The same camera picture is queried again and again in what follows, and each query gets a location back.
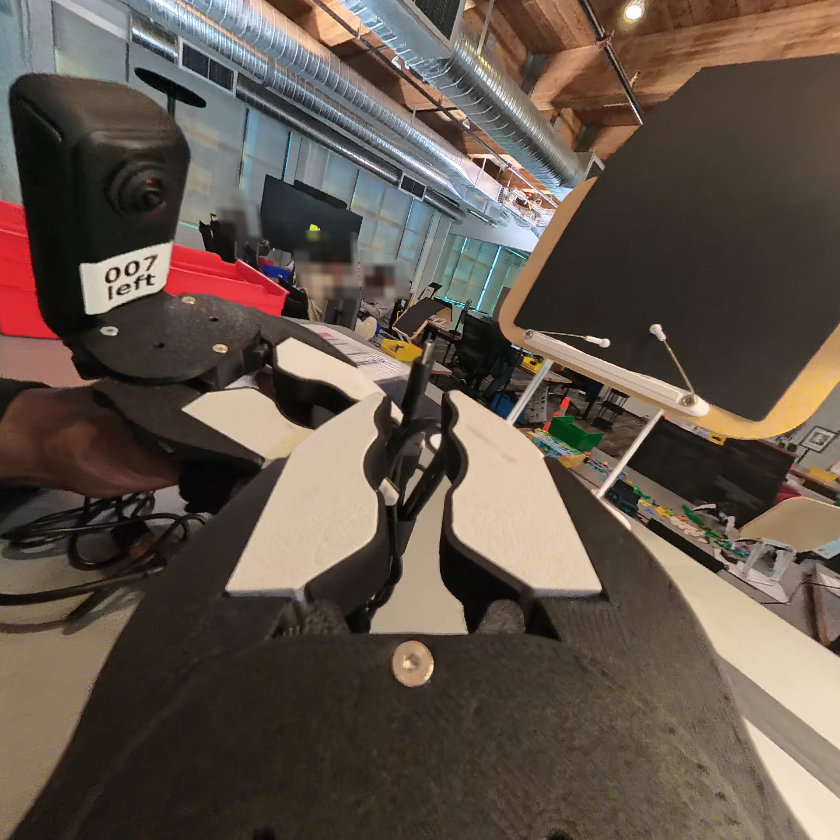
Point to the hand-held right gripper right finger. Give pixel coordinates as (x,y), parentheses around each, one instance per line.
(512,512)

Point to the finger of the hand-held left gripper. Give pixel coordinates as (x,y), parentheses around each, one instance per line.
(249,426)
(321,371)

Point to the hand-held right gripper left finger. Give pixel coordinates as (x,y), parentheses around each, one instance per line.
(315,518)

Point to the person's left forearm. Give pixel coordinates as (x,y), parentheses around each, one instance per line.
(16,394)

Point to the person's left hand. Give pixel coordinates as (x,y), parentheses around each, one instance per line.
(79,439)

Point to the laminated paper sheet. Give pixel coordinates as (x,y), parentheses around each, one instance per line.
(367,358)

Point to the yellow plastic bin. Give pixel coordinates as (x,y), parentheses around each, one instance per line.
(400,349)

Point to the green plastic bin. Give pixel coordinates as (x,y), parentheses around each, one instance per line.
(574,433)

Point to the black round lamp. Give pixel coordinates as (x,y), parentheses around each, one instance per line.
(170,88)

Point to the red plastic bin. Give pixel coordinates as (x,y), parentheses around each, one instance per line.
(223,282)

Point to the black monitor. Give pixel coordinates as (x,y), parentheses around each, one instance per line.
(709,472)

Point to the wood-rimmed black board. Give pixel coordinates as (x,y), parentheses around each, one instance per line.
(689,249)

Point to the black wall screen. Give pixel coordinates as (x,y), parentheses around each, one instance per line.
(302,210)

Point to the silver ventilation duct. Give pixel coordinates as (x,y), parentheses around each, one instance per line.
(295,72)
(512,111)

